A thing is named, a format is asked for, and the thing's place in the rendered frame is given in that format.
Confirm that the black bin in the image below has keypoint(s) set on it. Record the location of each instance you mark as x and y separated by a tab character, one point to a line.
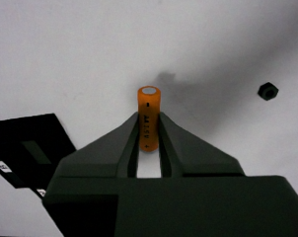
32	148

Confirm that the orange aa battery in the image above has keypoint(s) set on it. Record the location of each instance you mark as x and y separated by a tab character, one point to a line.
149	99

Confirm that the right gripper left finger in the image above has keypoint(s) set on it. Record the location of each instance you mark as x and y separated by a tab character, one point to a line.
107	155

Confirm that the black hex nut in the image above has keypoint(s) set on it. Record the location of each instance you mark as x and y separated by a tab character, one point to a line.
267	91

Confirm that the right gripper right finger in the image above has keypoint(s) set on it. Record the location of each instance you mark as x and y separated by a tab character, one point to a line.
190	155

